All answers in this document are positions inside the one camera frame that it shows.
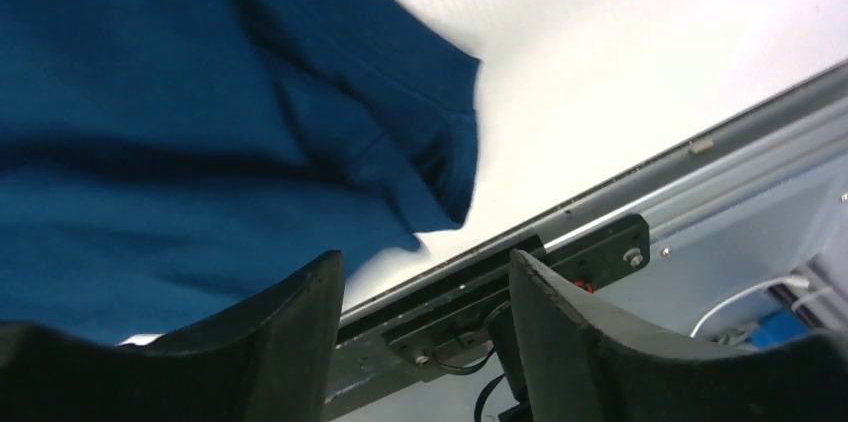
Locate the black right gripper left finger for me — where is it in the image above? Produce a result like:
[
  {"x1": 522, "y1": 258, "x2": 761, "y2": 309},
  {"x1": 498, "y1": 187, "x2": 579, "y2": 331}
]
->
[{"x1": 1, "y1": 251, "x2": 344, "y2": 421}]

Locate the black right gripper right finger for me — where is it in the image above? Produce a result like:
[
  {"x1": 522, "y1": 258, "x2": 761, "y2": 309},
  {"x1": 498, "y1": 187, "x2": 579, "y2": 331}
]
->
[{"x1": 509, "y1": 250, "x2": 847, "y2": 421}]

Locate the blue t-shirt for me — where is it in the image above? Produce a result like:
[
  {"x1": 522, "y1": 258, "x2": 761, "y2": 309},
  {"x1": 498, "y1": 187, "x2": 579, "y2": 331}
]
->
[{"x1": 1, "y1": 0, "x2": 479, "y2": 344}]

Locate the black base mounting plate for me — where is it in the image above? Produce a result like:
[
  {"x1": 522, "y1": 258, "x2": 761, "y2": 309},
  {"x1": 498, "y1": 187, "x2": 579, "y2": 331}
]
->
[{"x1": 323, "y1": 214, "x2": 650, "y2": 421}]

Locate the black thin cable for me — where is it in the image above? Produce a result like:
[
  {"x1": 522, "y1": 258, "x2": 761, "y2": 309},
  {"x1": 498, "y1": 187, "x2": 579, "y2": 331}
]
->
[{"x1": 430, "y1": 299, "x2": 515, "y2": 422}]

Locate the white cable under table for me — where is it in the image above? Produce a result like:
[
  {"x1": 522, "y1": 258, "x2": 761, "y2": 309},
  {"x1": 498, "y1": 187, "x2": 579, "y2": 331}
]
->
[{"x1": 688, "y1": 275, "x2": 813, "y2": 341}]

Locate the aluminium frame rail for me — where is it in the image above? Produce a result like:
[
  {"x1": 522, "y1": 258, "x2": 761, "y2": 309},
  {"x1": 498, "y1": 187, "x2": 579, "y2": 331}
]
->
[{"x1": 341, "y1": 61, "x2": 847, "y2": 326}]

